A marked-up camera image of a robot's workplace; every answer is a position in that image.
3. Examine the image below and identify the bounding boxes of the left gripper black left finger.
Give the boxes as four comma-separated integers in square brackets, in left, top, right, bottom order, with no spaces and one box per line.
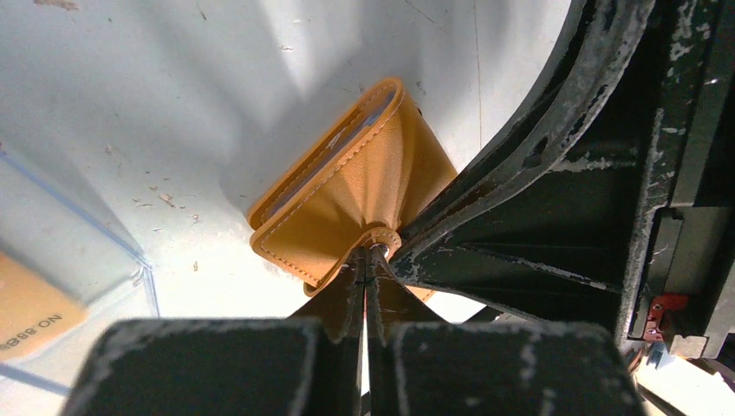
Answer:
[62,249,366,415]

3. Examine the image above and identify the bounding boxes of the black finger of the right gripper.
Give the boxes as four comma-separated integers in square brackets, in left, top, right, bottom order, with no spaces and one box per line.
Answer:
[391,1,667,339]

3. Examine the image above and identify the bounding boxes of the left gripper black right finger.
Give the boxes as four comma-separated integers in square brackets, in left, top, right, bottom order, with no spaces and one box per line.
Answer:
[365,247,644,415]

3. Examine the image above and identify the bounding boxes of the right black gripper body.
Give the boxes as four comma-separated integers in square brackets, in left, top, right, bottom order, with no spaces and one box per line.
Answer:
[626,1,734,361]

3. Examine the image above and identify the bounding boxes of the orange card holder wallet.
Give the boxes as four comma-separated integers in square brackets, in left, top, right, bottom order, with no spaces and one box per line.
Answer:
[247,78,457,296]

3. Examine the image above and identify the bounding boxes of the clear plastic card box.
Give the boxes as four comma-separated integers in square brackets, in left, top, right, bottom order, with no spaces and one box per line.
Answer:
[1,140,159,399]

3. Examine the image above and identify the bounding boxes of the gold credit card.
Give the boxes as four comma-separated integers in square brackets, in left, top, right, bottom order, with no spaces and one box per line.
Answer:
[1,253,88,361]

